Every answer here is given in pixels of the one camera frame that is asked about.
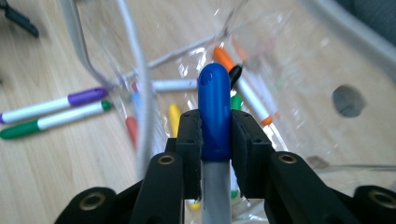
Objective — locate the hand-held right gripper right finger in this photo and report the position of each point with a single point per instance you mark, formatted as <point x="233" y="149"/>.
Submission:
<point x="249" y="155"/>

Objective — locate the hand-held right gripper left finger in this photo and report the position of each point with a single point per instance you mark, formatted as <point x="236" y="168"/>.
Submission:
<point x="190" y="149"/>

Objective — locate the yellow cap marker pen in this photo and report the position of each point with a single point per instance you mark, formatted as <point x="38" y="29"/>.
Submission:
<point x="175" y="118"/>

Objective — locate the dark blue cap marker pen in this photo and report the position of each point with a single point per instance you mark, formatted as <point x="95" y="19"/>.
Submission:
<point x="214" y="109"/>

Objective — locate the light green cap marker pen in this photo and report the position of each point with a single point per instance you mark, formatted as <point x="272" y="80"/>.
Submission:
<point x="236" y="102"/>

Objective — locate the red cap marker pen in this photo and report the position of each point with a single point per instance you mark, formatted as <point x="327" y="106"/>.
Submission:
<point x="132" y="129"/>

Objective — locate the magenta cap marker pen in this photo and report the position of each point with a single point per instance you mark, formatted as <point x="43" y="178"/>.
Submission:
<point x="174" y="85"/>

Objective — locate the light blue cap marker pen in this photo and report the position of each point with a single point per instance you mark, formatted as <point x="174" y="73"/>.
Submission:
<point x="136" y="104"/>

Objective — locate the black cap marker pen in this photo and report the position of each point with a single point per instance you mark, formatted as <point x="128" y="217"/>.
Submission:
<point x="235" y="74"/>

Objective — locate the clear plastic pencil bag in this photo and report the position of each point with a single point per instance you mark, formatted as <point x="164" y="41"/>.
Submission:
<point x="141" y="74"/>

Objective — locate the purple cap marker pen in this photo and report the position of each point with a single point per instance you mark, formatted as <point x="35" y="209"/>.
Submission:
<point x="84" y="96"/>

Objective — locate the orange cap marker pen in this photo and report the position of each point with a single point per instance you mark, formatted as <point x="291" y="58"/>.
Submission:
<point x="222" y="57"/>

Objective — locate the dark green cap marker pen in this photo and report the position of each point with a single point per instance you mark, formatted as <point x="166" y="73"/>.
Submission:
<point x="62" y="119"/>

